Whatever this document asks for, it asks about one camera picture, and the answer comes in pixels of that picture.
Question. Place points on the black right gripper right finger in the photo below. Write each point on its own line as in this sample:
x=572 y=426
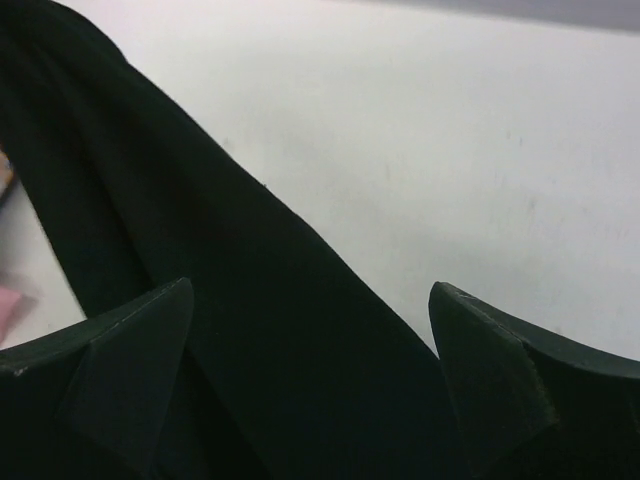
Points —
x=530 y=403

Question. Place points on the black t shirt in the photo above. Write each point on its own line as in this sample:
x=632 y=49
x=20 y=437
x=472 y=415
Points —
x=294 y=368

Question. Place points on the pink t shirt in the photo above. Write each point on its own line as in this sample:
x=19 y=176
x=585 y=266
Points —
x=14 y=307

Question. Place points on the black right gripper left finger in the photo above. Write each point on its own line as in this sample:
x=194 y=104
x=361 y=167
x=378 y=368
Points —
x=89 y=401

